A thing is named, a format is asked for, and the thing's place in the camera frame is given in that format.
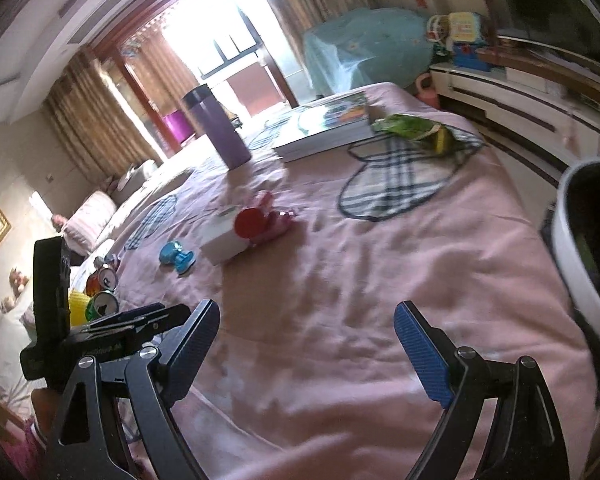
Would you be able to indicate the magenta box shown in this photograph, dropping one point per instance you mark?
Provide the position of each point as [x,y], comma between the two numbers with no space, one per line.
[179,129]

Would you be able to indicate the pink striped pillow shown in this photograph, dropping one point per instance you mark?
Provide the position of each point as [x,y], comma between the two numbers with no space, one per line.
[87,222]

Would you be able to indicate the purple thermos bottle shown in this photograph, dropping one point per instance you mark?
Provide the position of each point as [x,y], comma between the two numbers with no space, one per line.
[220,130]

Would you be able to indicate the yellow spiky plastic container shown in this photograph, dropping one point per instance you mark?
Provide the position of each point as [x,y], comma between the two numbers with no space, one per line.
[79,307]

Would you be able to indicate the white carton box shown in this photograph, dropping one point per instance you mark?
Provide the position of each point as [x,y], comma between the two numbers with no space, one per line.
[222,242]

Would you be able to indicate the white red cage ball toy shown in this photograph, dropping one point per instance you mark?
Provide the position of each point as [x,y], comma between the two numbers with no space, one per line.
[437,29]

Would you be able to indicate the wooden glass sliding door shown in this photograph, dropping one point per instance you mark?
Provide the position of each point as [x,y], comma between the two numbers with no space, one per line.
[280,50]

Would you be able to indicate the blue toy brush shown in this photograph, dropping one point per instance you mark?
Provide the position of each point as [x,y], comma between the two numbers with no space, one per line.
[177,257]

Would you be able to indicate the crushed green can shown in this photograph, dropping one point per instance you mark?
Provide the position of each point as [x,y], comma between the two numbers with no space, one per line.
[101,305]

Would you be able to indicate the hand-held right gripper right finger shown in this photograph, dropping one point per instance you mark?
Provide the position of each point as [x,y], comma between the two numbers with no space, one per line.
[420,355]

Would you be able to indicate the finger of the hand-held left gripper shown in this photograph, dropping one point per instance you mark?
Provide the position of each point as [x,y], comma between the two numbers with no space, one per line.
[165,320]
[130,316]

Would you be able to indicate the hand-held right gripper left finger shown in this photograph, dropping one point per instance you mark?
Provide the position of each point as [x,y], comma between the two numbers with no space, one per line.
[195,345]

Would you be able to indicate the pink plaid heart tablecloth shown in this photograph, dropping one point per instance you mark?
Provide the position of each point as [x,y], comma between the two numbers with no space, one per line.
[355,285]

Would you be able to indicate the red pink toy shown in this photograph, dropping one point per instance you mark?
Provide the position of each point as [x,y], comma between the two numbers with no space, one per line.
[270,222]

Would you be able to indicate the crushed red can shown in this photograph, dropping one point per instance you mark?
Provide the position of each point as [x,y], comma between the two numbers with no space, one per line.
[102,277]

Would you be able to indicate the teal patterned cover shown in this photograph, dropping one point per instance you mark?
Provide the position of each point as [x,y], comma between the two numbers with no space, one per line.
[365,50]

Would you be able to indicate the person's left forearm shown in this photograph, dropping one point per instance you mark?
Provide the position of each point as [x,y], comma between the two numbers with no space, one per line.
[42,410]

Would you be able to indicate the children's book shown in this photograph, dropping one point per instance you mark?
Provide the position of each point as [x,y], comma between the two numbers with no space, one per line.
[325,130]

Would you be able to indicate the white wooden television cabinet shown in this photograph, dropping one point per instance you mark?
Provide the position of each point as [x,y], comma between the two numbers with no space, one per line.
[520,95]

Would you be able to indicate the green patterned snack bag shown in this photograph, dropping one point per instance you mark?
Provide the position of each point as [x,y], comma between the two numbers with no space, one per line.
[410,127]

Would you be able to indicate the pink toy watering can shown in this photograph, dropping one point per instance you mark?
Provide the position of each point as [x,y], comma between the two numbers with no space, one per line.
[425,90]

